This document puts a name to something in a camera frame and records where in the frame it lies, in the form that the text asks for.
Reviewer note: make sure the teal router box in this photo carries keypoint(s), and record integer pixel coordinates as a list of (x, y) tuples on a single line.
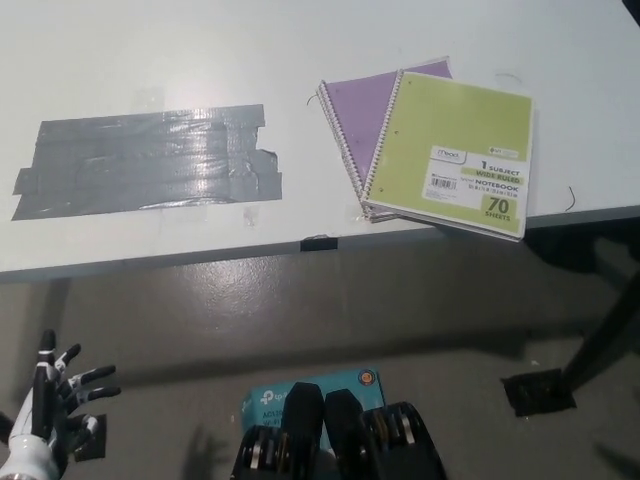
[(270, 400)]

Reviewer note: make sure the grey duct tape patch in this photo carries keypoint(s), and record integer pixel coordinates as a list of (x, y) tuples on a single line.
[(150, 160)]

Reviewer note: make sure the black robot body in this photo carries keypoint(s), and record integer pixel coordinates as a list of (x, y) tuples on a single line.
[(345, 435)]

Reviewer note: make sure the purple spiral notebook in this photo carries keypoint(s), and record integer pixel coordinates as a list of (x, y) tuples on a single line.
[(355, 110)]

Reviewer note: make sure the small black tape piece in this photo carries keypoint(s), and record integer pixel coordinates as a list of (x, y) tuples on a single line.
[(320, 244)]

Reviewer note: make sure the black table leg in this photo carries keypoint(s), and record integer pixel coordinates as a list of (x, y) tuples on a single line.
[(4, 424), (600, 340)]

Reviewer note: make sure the white and black left hand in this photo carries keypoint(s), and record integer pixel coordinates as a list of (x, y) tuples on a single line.
[(30, 442)]

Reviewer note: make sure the green spiral notebook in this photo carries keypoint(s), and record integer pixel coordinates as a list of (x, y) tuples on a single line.
[(450, 125)]

